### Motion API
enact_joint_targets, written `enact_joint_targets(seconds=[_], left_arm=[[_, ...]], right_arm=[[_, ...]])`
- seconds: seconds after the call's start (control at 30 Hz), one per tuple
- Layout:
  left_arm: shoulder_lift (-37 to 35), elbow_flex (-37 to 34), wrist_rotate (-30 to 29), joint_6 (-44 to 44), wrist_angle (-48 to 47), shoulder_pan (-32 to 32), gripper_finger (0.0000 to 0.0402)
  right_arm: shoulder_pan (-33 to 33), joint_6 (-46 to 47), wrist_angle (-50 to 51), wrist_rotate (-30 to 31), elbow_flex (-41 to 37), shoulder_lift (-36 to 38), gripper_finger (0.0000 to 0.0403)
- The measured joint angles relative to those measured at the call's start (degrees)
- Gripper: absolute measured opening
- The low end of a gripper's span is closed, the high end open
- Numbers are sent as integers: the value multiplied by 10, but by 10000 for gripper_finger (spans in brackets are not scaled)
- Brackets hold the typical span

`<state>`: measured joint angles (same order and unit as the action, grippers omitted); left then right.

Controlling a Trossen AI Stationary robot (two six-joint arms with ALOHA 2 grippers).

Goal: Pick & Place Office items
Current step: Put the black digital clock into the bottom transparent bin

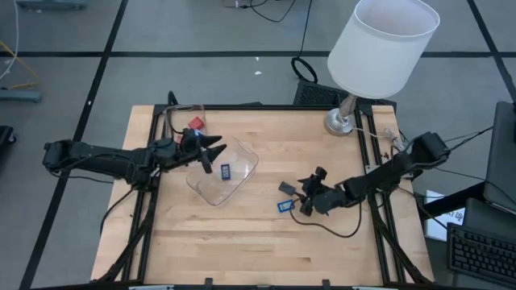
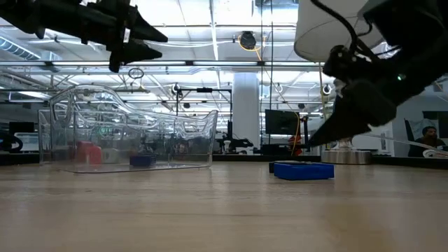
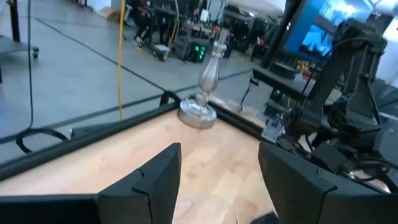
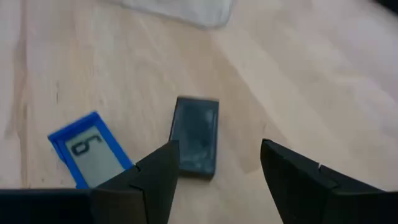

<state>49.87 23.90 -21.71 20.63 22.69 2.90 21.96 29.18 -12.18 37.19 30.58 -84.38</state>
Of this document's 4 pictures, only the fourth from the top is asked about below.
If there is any low clear plastic bin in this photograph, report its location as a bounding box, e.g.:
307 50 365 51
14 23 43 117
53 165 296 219
102 0 235 31

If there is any black device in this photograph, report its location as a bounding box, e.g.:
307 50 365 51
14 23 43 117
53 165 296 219
168 96 220 179

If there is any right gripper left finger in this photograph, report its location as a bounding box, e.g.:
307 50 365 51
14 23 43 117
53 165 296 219
0 139 181 224

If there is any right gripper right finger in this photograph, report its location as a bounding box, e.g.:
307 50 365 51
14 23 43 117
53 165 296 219
260 138 398 224

